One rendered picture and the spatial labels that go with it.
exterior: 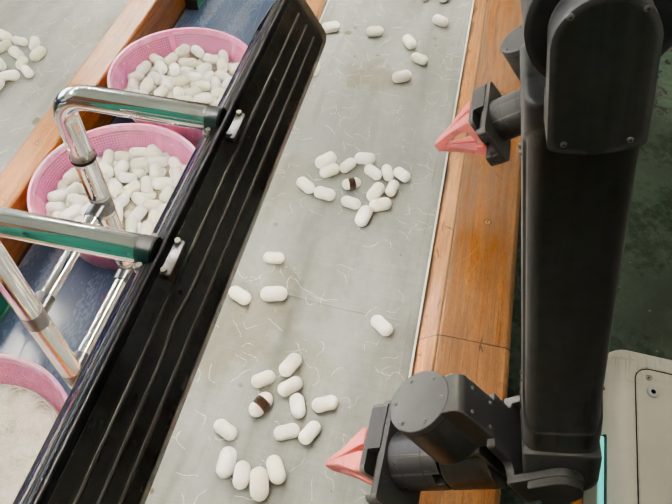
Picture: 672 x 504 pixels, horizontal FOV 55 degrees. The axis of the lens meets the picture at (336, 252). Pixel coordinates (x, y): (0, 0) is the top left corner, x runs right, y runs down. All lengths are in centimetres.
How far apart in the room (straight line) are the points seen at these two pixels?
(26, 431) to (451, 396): 55
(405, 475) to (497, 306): 34
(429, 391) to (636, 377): 99
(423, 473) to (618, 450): 84
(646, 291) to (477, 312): 117
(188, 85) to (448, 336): 70
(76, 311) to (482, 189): 64
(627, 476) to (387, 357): 67
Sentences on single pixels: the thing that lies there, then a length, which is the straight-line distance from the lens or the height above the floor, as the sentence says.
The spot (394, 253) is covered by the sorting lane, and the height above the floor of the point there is 74.
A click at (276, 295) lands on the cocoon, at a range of 88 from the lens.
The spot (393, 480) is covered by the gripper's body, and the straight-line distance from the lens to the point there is 64.
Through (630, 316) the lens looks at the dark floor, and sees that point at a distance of 194.
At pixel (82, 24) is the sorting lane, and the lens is 145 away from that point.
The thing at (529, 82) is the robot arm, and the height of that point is 130.
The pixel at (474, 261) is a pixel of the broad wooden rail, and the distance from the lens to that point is 93.
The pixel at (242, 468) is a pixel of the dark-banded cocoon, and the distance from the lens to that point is 78.
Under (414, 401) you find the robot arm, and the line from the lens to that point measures 55.
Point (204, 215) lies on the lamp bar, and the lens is 53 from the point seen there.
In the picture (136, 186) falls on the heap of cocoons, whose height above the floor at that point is 74.
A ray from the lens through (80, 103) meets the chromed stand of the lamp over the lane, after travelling 63.
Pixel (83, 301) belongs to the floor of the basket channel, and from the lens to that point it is 104.
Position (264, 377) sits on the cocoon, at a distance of 82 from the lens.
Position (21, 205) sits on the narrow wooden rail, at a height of 75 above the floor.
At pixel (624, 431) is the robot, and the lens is 143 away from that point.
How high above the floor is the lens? 149
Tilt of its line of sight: 53 degrees down
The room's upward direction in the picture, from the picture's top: 1 degrees clockwise
